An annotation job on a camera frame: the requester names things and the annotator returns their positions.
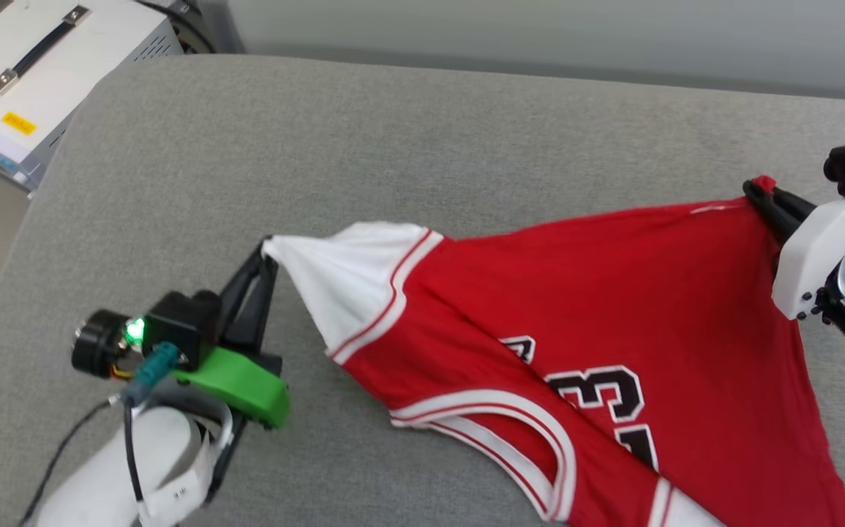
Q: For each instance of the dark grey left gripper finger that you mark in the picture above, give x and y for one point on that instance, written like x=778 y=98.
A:
x=265 y=315
x=239 y=307

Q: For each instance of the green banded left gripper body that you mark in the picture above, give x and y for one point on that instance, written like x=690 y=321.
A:
x=246 y=384

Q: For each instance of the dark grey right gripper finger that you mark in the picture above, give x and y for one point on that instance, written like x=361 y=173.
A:
x=780 y=228
x=788 y=207

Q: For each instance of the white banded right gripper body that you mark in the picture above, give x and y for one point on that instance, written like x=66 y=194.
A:
x=806 y=256

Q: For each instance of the red and white basketball jersey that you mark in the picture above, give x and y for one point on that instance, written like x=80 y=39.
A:
x=612 y=307

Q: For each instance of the grey fabric sofa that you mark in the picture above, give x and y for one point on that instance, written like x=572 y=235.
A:
x=393 y=146

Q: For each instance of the white metal equipment box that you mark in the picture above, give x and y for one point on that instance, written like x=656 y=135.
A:
x=64 y=88

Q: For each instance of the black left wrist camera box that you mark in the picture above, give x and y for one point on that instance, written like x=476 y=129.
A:
x=184 y=326

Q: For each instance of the grey metal post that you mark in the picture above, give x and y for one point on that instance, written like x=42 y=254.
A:
x=221 y=25

